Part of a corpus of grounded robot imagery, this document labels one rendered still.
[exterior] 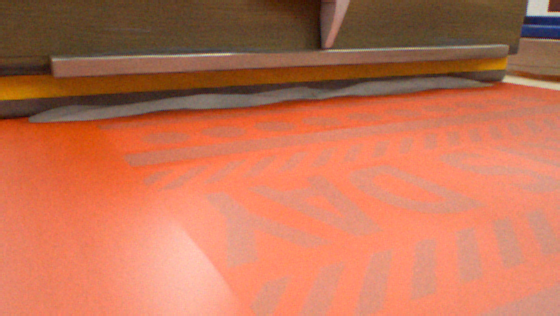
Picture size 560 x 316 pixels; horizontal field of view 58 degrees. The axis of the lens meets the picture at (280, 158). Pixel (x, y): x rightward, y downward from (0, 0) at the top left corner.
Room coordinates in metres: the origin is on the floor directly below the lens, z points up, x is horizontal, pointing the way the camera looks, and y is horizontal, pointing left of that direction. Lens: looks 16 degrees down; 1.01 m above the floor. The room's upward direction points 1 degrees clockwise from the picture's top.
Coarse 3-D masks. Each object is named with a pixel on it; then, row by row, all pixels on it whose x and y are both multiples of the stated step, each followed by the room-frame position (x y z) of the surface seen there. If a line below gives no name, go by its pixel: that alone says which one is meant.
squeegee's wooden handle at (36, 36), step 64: (0, 0) 0.26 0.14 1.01; (64, 0) 0.27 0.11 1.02; (128, 0) 0.29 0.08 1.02; (192, 0) 0.31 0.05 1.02; (256, 0) 0.33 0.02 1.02; (320, 0) 0.35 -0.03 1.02; (384, 0) 0.38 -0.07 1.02; (448, 0) 0.40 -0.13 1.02; (512, 0) 0.44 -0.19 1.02; (0, 64) 0.26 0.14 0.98
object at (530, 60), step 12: (528, 36) 0.52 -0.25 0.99; (528, 48) 0.49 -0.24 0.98; (540, 48) 0.48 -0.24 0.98; (552, 48) 0.47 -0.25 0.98; (516, 60) 0.50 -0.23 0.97; (528, 60) 0.49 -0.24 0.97; (540, 60) 0.48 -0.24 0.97; (552, 60) 0.47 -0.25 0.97; (516, 72) 0.50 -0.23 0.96; (528, 72) 0.49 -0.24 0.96; (540, 72) 0.48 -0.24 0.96; (552, 72) 0.47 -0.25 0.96
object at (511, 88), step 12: (504, 84) 0.44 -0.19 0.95; (516, 84) 0.44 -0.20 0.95; (360, 96) 0.36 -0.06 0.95; (372, 96) 0.36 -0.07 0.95; (384, 96) 0.36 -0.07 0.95; (396, 96) 0.36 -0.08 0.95; (408, 96) 0.37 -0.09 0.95; (528, 96) 0.38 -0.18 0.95; (540, 96) 0.37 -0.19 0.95; (552, 96) 0.38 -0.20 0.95
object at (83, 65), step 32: (64, 64) 0.26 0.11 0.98; (96, 64) 0.27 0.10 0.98; (128, 64) 0.28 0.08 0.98; (160, 64) 0.28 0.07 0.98; (192, 64) 0.29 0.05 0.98; (224, 64) 0.30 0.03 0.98; (256, 64) 0.31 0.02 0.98; (288, 64) 0.32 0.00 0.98; (320, 64) 0.34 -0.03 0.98; (352, 64) 0.35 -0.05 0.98
